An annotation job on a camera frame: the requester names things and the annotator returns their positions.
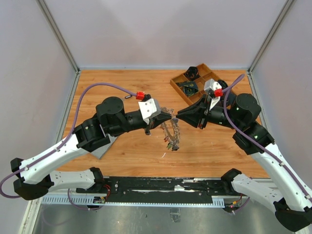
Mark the dark patterned folded cloth top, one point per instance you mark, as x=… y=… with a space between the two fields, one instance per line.
x=192 y=73

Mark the dark green folded cloth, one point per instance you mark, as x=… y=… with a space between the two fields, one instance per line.
x=223 y=85

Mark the grey felt cloth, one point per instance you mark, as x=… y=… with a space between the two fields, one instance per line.
x=101 y=151

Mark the blue patterned folded cloth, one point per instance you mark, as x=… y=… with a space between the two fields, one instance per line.
x=189 y=88

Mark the wooden compartment tray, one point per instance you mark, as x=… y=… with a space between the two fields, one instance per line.
x=205 y=74

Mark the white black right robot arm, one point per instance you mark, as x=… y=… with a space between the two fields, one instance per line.
x=291 y=200

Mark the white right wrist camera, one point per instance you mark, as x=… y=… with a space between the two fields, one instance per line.
x=214 y=90

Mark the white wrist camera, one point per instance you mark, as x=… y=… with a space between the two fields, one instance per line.
x=214 y=90
x=149 y=109

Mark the large metal keyring disc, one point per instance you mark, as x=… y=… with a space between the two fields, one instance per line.
x=171 y=130

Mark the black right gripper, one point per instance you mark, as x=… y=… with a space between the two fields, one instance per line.
x=195 y=112

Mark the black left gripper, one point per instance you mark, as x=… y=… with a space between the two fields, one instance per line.
x=156 y=121

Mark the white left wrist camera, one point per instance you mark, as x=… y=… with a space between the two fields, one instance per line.
x=149 y=109

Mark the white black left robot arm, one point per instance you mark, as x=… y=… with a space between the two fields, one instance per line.
x=38 y=176

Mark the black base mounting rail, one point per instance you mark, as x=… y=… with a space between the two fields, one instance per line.
x=161 y=190

